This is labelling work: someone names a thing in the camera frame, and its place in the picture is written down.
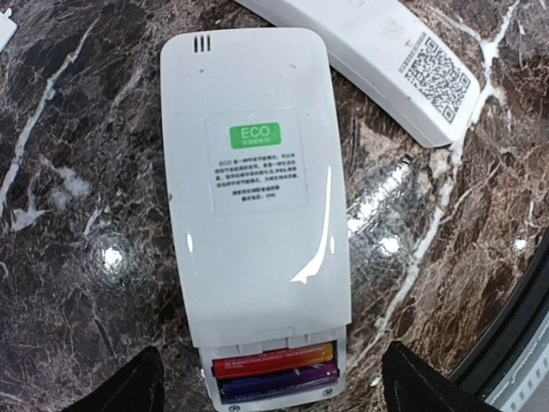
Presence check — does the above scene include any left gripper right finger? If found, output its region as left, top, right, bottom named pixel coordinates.
left=382, top=341, right=493, bottom=412

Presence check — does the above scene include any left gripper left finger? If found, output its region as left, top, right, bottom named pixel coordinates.
left=63, top=346, right=165, bottom=412

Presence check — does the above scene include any small white remote control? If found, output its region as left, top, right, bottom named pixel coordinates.
left=160, top=27, right=352, bottom=411

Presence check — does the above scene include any long white remote control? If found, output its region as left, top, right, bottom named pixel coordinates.
left=240, top=0, right=480, bottom=148

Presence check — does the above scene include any white battery cover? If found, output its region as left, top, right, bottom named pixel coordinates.
left=0, top=7, right=18, bottom=52

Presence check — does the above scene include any red battery in small remote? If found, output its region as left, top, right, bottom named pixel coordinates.
left=213, top=342, right=336, bottom=380

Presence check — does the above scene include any purple battery in small remote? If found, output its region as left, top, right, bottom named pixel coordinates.
left=221, top=363, right=339, bottom=398

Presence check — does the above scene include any black front table rail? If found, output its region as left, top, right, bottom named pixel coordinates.
left=449, top=235, right=548, bottom=397

